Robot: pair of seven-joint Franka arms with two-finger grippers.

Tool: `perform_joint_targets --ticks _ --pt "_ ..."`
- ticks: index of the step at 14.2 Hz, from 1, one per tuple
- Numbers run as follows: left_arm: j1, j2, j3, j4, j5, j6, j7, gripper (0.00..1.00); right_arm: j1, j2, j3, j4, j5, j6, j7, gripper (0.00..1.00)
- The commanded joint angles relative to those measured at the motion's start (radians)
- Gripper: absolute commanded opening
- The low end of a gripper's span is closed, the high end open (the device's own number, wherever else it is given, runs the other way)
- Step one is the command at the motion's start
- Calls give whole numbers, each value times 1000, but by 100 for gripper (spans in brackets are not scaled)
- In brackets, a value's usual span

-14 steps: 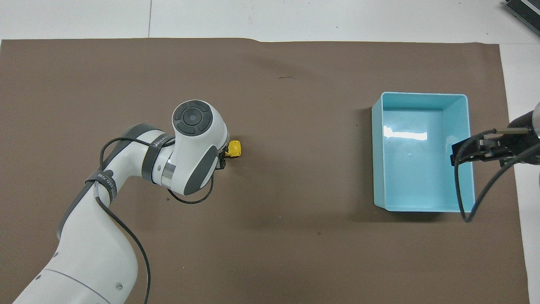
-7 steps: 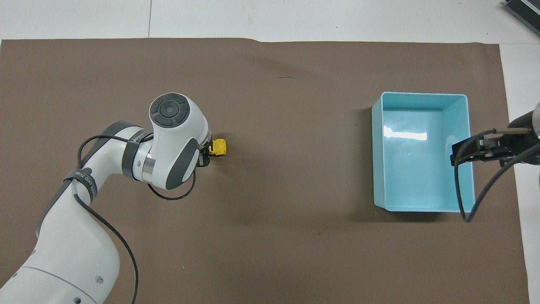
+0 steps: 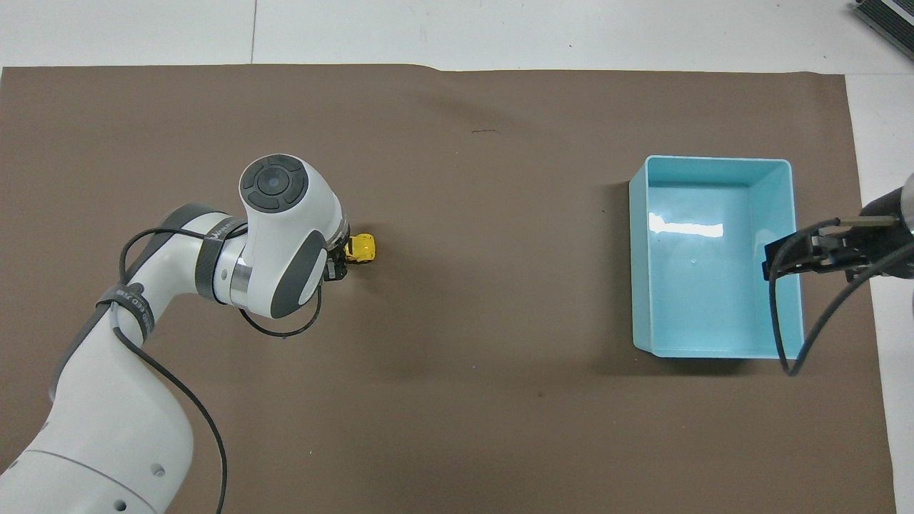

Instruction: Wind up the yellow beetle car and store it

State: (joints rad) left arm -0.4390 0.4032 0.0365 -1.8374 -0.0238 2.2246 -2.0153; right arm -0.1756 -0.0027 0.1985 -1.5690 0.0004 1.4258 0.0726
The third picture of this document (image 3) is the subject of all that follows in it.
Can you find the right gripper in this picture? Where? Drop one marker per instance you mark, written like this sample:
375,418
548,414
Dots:
889,253

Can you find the yellow toy beetle car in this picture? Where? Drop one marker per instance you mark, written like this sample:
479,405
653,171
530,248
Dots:
362,247

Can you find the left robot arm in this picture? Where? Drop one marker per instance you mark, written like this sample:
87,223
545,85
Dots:
114,400

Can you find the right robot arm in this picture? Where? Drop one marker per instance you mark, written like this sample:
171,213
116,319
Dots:
910,207

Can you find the light blue plastic bin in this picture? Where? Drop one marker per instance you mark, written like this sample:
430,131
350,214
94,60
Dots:
707,285

